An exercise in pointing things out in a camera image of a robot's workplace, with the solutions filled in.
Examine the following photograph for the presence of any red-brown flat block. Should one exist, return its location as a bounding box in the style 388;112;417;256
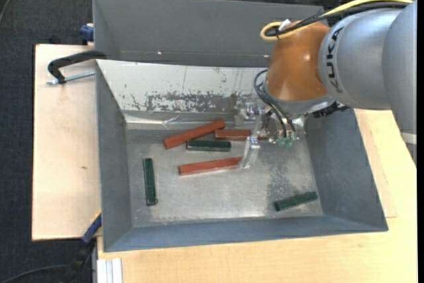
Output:
163;119;227;150
214;129;269;141
178;156;244;176

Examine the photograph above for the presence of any dark green flat block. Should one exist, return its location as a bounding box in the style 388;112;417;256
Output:
142;158;159;207
274;191;319;212
185;140;232;152

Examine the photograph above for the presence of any pale wood board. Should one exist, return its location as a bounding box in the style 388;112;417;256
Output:
31;44;102;241

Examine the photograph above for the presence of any black cylinder on white bracket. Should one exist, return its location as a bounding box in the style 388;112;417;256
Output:
306;101;350;120

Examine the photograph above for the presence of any grey metal bin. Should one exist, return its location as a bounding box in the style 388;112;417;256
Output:
91;0;389;253

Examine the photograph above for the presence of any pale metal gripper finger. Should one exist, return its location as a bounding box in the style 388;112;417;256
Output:
234;101;263;127
242;111;268;170

